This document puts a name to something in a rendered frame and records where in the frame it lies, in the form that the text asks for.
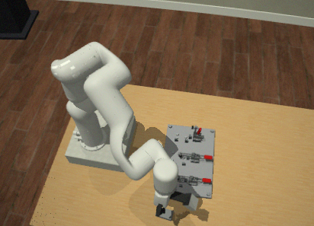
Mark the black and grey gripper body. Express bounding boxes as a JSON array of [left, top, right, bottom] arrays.
[[154, 191, 171, 208]]

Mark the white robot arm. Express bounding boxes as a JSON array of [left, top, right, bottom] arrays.
[[51, 42, 199, 211]]

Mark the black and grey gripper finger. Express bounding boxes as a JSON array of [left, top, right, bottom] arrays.
[[156, 204, 165, 216]]

